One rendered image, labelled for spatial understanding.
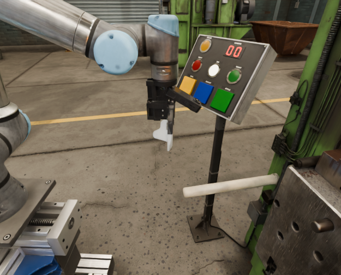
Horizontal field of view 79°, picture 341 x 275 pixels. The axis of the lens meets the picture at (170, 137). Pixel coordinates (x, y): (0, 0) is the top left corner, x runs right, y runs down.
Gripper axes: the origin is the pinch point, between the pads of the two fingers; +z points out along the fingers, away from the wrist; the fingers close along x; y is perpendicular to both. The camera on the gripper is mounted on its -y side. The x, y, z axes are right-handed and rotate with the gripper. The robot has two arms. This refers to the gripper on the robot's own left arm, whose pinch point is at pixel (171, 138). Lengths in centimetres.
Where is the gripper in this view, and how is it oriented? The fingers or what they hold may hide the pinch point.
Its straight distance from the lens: 68.9
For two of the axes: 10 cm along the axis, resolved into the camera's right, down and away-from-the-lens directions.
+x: -0.5, 5.4, -8.4
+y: -10.0, -0.3, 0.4
